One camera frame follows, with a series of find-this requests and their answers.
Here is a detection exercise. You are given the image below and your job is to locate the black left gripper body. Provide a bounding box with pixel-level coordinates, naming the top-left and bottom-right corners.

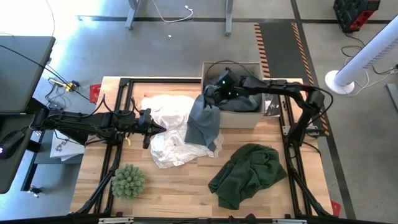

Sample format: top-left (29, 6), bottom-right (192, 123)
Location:
top-left (133, 119), bottom-right (154, 150)

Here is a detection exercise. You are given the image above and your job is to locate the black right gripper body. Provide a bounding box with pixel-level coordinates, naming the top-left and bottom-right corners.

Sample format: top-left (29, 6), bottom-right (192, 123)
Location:
top-left (213, 77), bottom-right (250, 105)

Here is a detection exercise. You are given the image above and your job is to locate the white lace cloth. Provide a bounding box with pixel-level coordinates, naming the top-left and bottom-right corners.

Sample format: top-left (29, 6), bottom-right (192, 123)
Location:
top-left (139, 94), bottom-right (225, 170)

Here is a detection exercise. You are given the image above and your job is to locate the grey-teal shirt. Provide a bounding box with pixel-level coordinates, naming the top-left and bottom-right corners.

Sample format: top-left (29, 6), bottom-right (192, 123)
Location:
top-left (184, 83), bottom-right (223, 152)

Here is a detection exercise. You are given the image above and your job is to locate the cardboard box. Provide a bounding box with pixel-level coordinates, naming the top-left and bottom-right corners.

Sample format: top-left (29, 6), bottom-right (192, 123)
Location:
top-left (200, 61), bottom-right (267, 129)

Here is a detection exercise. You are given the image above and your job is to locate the black and white printed sheet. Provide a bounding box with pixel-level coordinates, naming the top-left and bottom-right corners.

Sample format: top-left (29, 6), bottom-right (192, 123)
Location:
top-left (264, 93), bottom-right (281, 118)

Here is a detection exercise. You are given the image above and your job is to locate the green spiky plant ball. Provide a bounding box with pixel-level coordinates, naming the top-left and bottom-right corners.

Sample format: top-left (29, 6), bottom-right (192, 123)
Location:
top-left (110, 163), bottom-right (146, 200)

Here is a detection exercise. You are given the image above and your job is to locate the hazard-striped floor mat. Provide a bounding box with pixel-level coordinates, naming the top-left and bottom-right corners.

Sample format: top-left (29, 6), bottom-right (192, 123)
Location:
top-left (253, 21), bottom-right (331, 137)

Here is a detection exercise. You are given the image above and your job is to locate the grey metal table leg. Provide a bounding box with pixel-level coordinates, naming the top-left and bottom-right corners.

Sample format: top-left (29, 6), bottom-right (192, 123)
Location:
top-left (224, 0), bottom-right (235, 37)
top-left (124, 0), bottom-right (142, 31)

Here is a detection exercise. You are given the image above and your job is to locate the dark green towel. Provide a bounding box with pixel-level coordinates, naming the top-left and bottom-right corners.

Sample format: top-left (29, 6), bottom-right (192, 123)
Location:
top-left (207, 142), bottom-right (289, 211)

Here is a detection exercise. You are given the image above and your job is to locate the white printed paper sheet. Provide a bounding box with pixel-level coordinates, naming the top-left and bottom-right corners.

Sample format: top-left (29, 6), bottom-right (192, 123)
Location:
top-left (49, 129), bottom-right (86, 162)

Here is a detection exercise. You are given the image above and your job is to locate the yellow brass connector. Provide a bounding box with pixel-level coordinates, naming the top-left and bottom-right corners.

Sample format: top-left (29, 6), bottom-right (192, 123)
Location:
top-left (63, 81), bottom-right (79, 93)

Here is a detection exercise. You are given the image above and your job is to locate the metal desk foot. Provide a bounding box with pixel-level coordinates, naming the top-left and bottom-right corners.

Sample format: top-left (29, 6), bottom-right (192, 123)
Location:
top-left (27, 185), bottom-right (43, 198)

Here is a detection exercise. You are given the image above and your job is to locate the white tower fan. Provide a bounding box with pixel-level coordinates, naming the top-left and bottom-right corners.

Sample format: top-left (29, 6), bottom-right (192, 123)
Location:
top-left (324, 14), bottom-right (398, 96)

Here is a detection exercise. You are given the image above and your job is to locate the black computer mouse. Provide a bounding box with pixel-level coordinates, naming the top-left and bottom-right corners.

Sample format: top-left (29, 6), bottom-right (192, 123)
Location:
top-left (0, 129), bottom-right (27, 161)

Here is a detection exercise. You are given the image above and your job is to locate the black desk top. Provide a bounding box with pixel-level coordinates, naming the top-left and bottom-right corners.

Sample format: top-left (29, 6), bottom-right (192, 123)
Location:
top-left (0, 35), bottom-right (57, 114)

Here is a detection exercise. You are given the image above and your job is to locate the black and red crate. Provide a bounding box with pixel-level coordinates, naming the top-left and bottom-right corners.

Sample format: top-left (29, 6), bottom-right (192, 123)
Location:
top-left (333, 0), bottom-right (381, 34)

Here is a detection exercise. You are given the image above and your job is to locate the black curved desk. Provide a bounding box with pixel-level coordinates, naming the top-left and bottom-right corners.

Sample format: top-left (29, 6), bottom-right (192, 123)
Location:
top-left (0, 113), bottom-right (43, 195)

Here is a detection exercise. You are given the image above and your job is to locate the grey metal bar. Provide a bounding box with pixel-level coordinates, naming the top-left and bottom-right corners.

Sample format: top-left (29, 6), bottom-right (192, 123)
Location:
top-left (385, 83), bottom-right (398, 113)

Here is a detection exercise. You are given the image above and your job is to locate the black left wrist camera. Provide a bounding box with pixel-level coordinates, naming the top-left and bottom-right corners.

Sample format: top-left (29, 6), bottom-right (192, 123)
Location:
top-left (138, 108), bottom-right (153, 125)

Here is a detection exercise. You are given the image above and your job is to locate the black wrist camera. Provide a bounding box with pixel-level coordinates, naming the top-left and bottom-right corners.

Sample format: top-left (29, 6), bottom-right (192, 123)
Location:
top-left (138, 108), bottom-right (153, 125)
top-left (216, 68), bottom-right (236, 91)

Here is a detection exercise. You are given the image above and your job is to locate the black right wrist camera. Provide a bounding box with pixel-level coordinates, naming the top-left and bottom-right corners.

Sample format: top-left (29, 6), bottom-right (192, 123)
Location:
top-left (216, 68), bottom-right (236, 91)

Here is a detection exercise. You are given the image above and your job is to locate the black aluminium table frame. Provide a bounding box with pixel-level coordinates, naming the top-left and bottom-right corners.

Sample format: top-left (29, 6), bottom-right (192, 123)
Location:
top-left (70, 77), bottom-right (335, 219)

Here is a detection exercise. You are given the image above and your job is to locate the red corner bracket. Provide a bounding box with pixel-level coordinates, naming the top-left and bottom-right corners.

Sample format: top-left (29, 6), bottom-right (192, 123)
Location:
top-left (330, 199), bottom-right (342, 218)
top-left (89, 83), bottom-right (102, 105)

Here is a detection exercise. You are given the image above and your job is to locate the silver mounting bracket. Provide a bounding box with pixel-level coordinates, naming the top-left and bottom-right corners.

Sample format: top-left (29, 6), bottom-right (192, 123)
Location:
top-left (272, 218), bottom-right (308, 224)
top-left (98, 217), bottom-right (135, 224)

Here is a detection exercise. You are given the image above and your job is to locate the white cable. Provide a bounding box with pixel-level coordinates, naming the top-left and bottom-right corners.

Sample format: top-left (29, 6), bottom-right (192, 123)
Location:
top-left (151, 0), bottom-right (195, 24)

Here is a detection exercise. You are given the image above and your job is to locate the black floor cable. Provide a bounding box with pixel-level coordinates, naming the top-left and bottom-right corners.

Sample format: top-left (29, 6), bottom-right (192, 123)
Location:
top-left (340, 32), bottom-right (398, 76)

